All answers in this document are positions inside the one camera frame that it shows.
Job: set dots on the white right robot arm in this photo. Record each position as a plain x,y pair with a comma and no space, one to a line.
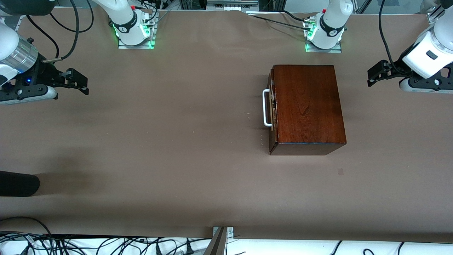
131,21

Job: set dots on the aluminium table edge rail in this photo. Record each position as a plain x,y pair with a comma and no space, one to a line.
17,23

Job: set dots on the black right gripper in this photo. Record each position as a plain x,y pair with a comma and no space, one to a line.
45,73

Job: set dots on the dark wooden drawer cabinet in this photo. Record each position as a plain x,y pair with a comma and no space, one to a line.
311,106

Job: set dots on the aluminium corner profile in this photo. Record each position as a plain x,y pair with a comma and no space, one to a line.
433,16

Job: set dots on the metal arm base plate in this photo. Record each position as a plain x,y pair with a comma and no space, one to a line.
324,50
136,44

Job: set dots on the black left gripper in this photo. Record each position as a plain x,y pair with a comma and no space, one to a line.
395,67

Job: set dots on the aluminium frame profile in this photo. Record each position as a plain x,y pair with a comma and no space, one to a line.
230,4

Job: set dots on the metal bracket with brown bar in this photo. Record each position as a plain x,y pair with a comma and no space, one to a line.
217,244

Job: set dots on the black rounded object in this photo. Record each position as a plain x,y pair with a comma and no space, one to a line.
17,184

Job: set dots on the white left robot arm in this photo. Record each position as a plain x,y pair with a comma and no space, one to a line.
332,24

